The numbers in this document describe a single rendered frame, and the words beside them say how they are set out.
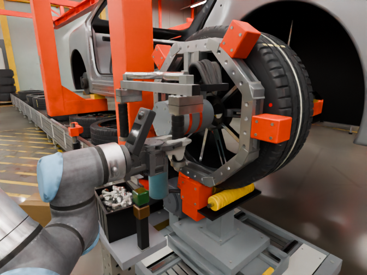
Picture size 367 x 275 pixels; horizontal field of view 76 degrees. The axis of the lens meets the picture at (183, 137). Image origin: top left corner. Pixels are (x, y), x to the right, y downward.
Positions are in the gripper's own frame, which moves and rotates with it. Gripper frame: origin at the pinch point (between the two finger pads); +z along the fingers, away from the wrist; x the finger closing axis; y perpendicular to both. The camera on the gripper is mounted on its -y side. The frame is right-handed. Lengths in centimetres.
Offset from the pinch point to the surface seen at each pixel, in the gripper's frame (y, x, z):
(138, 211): 22.6, -6.6, -12.3
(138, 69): -19, -56, 18
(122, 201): 26.3, -20.8, -11.0
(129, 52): -27, -56, 14
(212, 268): 68, -8, 24
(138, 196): 17.4, -6.2, -12.0
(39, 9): -80, -249, 17
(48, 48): -43, -249, 19
